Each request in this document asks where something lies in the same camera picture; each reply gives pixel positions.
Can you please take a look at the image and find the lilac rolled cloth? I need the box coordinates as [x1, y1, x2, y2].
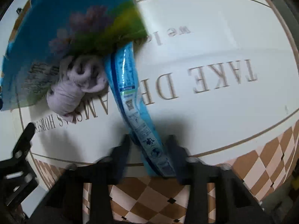
[47, 55, 107, 123]

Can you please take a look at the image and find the cardboard box with blue print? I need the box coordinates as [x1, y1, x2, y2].
[1, 0, 147, 111]

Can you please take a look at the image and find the long blue snack pack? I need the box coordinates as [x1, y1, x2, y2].
[104, 42, 175, 178]

